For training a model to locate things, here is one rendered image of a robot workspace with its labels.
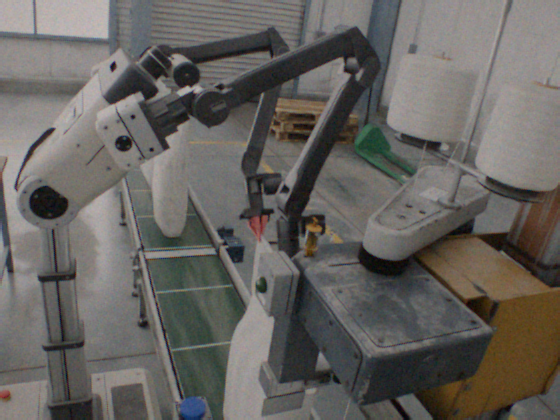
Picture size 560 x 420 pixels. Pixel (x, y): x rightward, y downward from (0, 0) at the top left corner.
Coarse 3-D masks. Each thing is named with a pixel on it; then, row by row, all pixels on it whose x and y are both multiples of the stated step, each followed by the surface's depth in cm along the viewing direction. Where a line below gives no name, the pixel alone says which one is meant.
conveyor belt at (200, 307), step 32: (160, 288) 227; (192, 288) 232; (224, 288) 236; (160, 320) 219; (192, 320) 209; (224, 320) 212; (192, 352) 190; (224, 352) 193; (192, 384) 174; (224, 384) 177
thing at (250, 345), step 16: (256, 256) 148; (256, 272) 149; (256, 304) 146; (256, 320) 141; (272, 320) 134; (240, 336) 141; (256, 336) 136; (240, 352) 138; (256, 352) 132; (240, 368) 138; (256, 368) 127; (240, 384) 138; (256, 384) 126; (224, 400) 156; (240, 400) 138; (256, 400) 126; (304, 400) 122; (224, 416) 156; (240, 416) 138; (256, 416) 127; (272, 416) 120; (288, 416) 120; (304, 416) 122
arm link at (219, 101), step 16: (336, 32) 102; (352, 32) 101; (304, 48) 101; (320, 48) 101; (336, 48) 102; (352, 48) 103; (368, 48) 104; (272, 64) 99; (288, 64) 100; (304, 64) 101; (320, 64) 103; (352, 64) 108; (224, 80) 100; (240, 80) 98; (256, 80) 99; (272, 80) 100; (288, 80) 102; (208, 96) 94; (224, 96) 95; (240, 96) 98; (208, 112) 96; (224, 112) 97
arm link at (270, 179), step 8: (248, 160) 146; (248, 168) 146; (248, 176) 146; (256, 176) 149; (264, 176) 149; (272, 176) 149; (280, 176) 149; (272, 184) 148; (280, 184) 148; (272, 192) 149
